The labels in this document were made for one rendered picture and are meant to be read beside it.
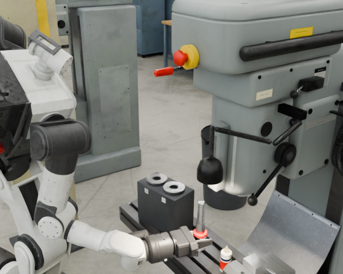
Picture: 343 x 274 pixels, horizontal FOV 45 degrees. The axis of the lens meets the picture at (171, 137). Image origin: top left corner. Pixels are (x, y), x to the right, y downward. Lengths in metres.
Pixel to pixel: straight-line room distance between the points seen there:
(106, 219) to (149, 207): 1.73
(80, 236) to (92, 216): 2.20
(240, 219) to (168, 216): 1.85
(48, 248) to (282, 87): 0.99
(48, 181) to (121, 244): 0.29
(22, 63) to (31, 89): 0.11
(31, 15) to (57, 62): 1.46
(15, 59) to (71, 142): 0.32
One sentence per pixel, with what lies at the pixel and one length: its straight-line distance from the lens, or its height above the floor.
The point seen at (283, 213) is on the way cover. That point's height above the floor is 1.03.
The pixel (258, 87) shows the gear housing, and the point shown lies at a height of 1.69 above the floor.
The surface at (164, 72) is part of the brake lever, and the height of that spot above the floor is 1.70.
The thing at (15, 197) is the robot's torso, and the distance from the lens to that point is 1.53.
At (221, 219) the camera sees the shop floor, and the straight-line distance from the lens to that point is 3.47.
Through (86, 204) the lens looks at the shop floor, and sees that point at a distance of 3.69.
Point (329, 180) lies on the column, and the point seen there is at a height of 1.24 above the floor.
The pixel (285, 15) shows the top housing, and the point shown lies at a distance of 1.07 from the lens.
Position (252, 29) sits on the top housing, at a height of 1.84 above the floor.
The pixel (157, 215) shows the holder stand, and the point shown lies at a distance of 1.75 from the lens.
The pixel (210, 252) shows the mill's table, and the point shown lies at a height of 0.93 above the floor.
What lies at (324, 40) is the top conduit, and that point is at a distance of 1.16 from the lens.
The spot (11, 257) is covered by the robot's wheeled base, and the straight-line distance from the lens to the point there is 2.05.
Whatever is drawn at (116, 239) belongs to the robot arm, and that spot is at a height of 1.20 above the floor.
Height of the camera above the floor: 2.00
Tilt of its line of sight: 24 degrees down
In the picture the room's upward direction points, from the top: straight up
